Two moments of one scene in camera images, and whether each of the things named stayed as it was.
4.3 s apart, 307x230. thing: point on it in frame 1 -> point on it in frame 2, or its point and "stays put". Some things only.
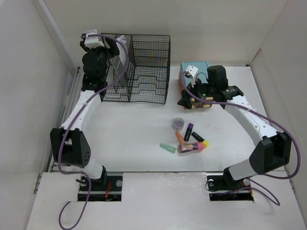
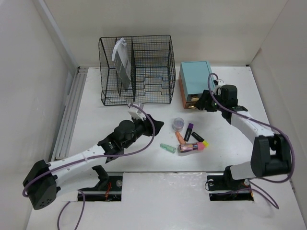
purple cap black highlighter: x=188 y=132 stays put
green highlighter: x=168 y=148 stays put
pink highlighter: x=187 y=147 stays put
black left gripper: x=112 y=52 -> x=143 y=123
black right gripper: x=185 y=101 -> x=206 y=96
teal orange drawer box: x=192 y=69 stays put
